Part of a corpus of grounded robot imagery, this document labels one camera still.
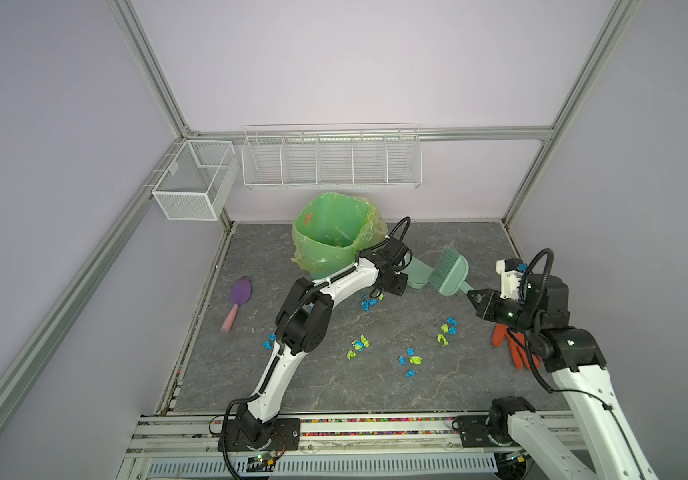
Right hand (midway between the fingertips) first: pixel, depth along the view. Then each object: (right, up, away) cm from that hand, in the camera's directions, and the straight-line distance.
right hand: (472, 295), depth 72 cm
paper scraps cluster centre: (-28, -17, +16) cm, 37 cm away
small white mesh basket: (-83, +35, +30) cm, 95 cm away
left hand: (-14, -2, +23) cm, 26 cm away
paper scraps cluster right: (+1, -13, +19) cm, 23 cm away
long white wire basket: (-36, +43, +27) cm, 62 cm away
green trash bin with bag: (-38, +18, +30) cm, 52 cm away
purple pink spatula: (-68, -3, +29) cm, 75 cm away
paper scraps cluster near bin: (-25, -6, +24) cm, 35 cm away
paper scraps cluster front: (-11, -21, +13) cm, 27 cm away
